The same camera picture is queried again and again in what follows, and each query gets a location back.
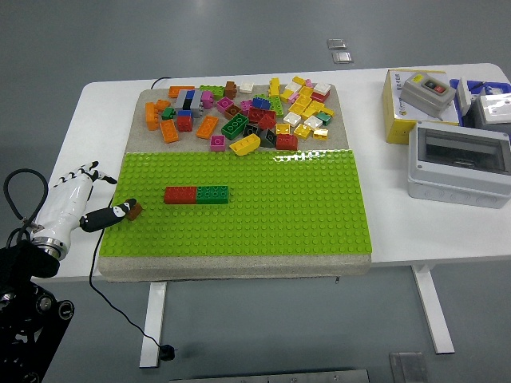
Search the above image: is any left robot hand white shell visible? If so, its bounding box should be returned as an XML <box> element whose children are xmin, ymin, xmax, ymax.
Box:
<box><xmin>30</xmin><ymin>160</ymin><xmax>137</xmax><ymax>242</ymax></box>

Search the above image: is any red long toy brick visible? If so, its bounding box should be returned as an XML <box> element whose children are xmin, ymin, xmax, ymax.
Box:
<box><xmin>164</xmin><ymin>186</ymin><xmax>199</xmax><ymax>205</ymax></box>
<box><xmin>247</xmin><ymin>106</ymin><xmax>277</xmax><ymax>125</ymax></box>

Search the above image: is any blue and red brick stack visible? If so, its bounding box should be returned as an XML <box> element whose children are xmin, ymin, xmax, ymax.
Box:
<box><xmin>176</xmin><ymin>109</ymin><xmax>194</xmax><ymax>133</ymax></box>

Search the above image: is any green studded baseplate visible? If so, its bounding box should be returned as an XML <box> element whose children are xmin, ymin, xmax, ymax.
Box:
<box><xmin>98</xmin><ymin>148</ymin><xmax>375</xmax><ymax>259</ymax></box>

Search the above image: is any orange long toy brick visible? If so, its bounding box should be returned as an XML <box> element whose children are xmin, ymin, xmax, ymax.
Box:
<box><xmin>195</xmin><ymin>115</ymin><xmax>220</xmax><ymax>140</ymax></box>
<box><xmin>168</xmin><ymin>85</ymin><xmax>196</xmax><ymax>99</ymax></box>
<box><xmin>159</xmin><ymin>119</ymin><xmax>180</xmax><ymax>144</ymax></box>
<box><xmin>145</xmin><ymin>101</ymin><xmax>160</xmax><ymax>132</ymax></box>

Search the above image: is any dark green long toy brick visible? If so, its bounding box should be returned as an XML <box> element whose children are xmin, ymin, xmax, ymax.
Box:
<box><xmin>220</xmin><ymin>113</ymin><xmax>251</xmax><ymax>140</ymax></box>
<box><xmin>196</xmin><ymin>185</ymin><xmax>231</xmax><ymax>205</ymax></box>

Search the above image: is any lime green long toy brick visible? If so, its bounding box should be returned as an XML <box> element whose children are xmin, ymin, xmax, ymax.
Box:
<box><xmin>199</xmin><ymin>85</ymin><xmax>226</xmax><ymax>101</ymax></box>

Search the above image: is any yellow curved toy brick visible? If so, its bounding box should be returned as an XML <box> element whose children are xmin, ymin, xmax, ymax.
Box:
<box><xmin>228</xmin><ymin>134</ymin><xmax>261</xmax><ymax>156</ymax></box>

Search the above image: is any dark grey sloped toy brick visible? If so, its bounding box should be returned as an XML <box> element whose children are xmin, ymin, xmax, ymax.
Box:
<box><xmin>258</xmin><ymin>128</ymin><xmax>279</xmax><ymax>149</ymax></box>

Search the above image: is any white table leg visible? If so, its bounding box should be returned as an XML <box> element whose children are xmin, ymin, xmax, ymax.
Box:
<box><xmin>138</xmin><ymin>281</ymin><xmax>168</xmax><ymax>369</ymax></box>
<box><xmin>410</xmin><ymin>263</ymin><xmax>456</xmax><ymax>355</ymax></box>

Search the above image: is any grey blue black brick stack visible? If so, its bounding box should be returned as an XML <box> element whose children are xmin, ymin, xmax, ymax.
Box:
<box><xmin>174</xmin><ymin>89</ymin><xmax>204</xmax><ymax>118</ymax></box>

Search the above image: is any grey-brown foam mat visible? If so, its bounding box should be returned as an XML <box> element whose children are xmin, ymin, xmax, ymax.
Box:
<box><xmin>97</xmin><ymin>82</ymin><xmax>372</xmax><ymax>283</ymax></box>

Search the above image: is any yellow cardboard box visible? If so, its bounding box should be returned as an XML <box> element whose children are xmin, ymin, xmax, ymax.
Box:
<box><xmin>381</xmin><ymin>68</ymin><xmax>461</xmax><ymax>145</ymax></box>

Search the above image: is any blue plastic bin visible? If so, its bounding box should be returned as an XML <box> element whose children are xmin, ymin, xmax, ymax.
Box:
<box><xmin>449</xmin><ymin>77</ymin><xmax>511</xmax><ymax>127</ymax></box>

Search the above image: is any grey box white lid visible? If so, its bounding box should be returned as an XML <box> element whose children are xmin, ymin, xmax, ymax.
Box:
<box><xmin>470</xmin><ymin>93</ymin><xmax>511</xmax><ymax>135</ymax></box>

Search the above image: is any black plug with cord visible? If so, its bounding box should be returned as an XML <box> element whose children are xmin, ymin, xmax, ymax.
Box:
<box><xmin>88</xmin><ymin>233</ymin><xmax>177</xmax><ymax>362</ymax></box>

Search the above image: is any grey push-button switch box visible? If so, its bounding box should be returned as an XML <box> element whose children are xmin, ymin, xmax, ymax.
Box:
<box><xmin>399</xmin><ymin>73</ymin><xmax>458</xmax><ymax>120</ymax></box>

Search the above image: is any large grey enclosure box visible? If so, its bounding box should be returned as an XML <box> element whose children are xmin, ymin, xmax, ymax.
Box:
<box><xmin>406</xmin><ymin>120</ymin><xmax>511</xmax><ymax>210</ymax></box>

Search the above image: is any white switch panel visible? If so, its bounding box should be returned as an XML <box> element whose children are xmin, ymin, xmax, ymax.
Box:
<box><xmin>455</xmin><ymin>77</ymin><xmax>473</xmax><ymax>116</ymax></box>

